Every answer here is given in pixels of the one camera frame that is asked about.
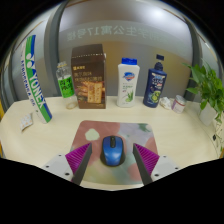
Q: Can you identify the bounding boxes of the white bottle blue cap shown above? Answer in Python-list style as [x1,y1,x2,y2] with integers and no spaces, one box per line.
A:
[116,57,141,108]

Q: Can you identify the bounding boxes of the dark blue shampoo bottle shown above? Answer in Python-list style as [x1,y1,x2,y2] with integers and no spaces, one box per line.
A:
[142,54,168,109]

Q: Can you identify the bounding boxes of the white green shuttlecock tube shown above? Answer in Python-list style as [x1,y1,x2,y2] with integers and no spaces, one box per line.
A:
[20,34,53,124]

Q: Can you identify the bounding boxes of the green potted plant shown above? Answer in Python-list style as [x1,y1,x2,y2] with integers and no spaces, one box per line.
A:
[182,60,224,152]

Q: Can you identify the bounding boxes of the patterned tissue packet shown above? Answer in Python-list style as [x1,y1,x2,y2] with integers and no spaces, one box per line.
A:
[19,112,34,132]

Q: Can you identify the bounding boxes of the clear bottle green label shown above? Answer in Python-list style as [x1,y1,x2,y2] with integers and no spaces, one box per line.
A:
[55,60,79,110]

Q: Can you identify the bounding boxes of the crumpled white tissue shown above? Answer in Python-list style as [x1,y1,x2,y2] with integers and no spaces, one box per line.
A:
[159,96,174,111]

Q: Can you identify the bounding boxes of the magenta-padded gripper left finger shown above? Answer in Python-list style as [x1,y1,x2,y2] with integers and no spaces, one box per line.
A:
[40,142,93,186]

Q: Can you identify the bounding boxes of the brown carton box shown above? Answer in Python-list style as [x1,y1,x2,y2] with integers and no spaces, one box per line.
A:
[70,43,107,110]

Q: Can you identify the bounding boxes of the blue computer mouse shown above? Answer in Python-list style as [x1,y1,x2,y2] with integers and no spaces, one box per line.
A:
[100,135,127,167]

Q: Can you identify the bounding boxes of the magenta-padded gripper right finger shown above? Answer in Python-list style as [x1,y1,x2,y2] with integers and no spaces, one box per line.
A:
[132,142,183,186]

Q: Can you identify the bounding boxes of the floral pastel mouse pad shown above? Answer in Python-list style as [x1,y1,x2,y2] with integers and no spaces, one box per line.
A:
[69,120,159,184]

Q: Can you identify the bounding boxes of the small white jar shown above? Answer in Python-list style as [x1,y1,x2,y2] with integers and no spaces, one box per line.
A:
[171,94,188,115]

